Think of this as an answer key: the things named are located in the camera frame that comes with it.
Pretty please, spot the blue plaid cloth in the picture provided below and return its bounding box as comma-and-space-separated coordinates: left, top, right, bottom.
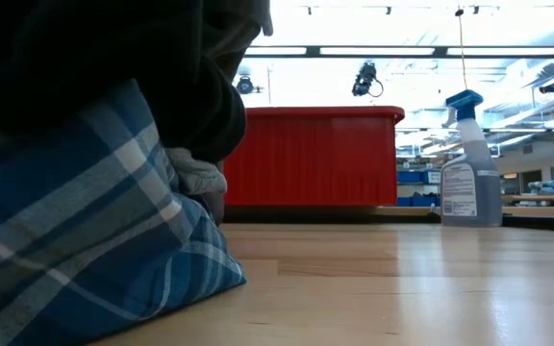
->
0, 79, 248, 346

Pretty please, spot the black cloth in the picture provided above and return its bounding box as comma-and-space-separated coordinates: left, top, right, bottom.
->
0, 0, 274, 167

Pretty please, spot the red plastic bin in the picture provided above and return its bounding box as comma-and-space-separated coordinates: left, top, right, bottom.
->
222, 105, 406, 208

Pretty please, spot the round black fixture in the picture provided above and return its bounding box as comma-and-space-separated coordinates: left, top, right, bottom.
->
236, 75, 258, 96

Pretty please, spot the blue storage bin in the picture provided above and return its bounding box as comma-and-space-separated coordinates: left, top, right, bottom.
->
395, 170, 441, 185
394, 195, 441, 208

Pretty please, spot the spray bottle with blue nozzle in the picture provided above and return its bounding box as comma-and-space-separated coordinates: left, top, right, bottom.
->
440, 89, 503, 228

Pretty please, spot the black overhead beam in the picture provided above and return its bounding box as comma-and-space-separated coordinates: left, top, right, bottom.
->
243, 44, 554, 60

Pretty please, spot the wooden background table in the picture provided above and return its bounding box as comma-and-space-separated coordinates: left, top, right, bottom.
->
500, 193, 554, 207

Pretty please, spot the yellow hanging cable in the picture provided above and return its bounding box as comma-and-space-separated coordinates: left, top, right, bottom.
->
454, 7, 468, 92

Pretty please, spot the black aluminium frame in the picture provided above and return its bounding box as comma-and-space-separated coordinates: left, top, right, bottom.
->
221, 213, 554, 235

